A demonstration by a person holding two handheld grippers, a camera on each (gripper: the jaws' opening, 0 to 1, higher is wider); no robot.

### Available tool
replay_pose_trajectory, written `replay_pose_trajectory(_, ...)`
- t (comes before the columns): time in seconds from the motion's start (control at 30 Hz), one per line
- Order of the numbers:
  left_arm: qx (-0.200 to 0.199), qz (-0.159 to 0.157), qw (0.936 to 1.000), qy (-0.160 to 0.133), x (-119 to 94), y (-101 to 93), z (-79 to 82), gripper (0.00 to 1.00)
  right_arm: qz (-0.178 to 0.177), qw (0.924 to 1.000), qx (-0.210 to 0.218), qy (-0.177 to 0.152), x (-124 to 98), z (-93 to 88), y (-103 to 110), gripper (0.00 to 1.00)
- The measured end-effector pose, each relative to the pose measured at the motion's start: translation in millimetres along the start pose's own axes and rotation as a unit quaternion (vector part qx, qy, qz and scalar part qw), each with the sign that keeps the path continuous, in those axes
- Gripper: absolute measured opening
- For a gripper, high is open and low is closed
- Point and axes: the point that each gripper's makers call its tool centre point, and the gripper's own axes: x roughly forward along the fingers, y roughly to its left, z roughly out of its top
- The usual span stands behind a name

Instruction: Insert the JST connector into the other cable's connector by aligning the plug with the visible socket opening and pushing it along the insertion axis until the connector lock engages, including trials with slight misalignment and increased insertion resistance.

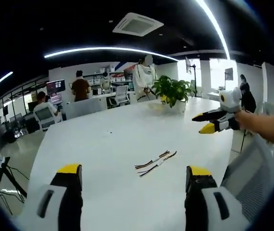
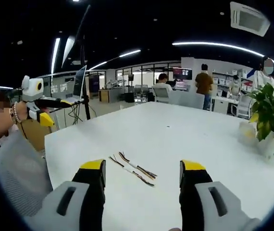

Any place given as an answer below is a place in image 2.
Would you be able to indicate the monitor with red screen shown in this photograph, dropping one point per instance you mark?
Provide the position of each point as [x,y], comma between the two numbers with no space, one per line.
[182,73]

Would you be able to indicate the wooden cabinet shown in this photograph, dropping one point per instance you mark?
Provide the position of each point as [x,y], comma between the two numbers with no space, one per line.
[103,95]

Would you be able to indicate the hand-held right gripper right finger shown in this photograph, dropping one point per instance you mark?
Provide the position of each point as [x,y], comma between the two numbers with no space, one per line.
[192,192]

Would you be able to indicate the potted green plant white pot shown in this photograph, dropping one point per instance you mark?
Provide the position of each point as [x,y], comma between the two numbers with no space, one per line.
[271,108]

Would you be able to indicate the white storage shelf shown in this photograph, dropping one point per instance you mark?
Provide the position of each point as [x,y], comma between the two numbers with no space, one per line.
[223,80]

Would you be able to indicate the open laptop on stand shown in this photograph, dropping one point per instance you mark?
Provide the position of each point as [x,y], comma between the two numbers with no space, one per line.
[78,81]

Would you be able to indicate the dark purple banner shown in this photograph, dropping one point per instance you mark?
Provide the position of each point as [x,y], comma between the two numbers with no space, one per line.
[93,83]

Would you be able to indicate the person's left hand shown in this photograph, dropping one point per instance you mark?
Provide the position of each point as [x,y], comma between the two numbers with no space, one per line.
[22,110]

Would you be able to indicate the grey office chair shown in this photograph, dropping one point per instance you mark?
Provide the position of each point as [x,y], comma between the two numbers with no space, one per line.
[162,95]

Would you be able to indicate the clear container with yellow contents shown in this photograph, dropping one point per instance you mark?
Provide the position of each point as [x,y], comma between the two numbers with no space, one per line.
[247,132]

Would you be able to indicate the white mesh office chair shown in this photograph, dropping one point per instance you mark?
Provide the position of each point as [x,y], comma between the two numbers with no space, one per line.
[244,107]

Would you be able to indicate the person's light grey clothing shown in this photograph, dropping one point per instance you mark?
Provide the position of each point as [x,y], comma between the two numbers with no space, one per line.
[19,168]

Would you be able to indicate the black tripod stand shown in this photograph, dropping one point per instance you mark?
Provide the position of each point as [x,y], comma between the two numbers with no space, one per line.
[83,72]

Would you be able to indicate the ceiling air conditioner unit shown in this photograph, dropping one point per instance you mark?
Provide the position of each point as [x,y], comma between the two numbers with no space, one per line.
[250,18]

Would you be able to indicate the brown cardboard box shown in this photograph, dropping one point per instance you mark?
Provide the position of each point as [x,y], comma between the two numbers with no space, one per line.
[34,134]

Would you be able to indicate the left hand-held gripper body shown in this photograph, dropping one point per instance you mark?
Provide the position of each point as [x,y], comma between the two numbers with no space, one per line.
[31,90]

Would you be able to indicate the person's right hand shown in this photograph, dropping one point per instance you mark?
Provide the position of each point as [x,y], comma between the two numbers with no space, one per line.
[176,229]

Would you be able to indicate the long curved ceiling light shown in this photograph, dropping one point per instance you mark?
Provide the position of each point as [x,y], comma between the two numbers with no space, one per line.
[223,45]

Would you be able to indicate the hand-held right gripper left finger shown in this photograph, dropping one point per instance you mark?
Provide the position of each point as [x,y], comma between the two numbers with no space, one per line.
[91,192]

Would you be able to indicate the ceiling light strip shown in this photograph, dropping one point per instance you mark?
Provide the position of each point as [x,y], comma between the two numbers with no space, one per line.
[129,53]
[55,55]

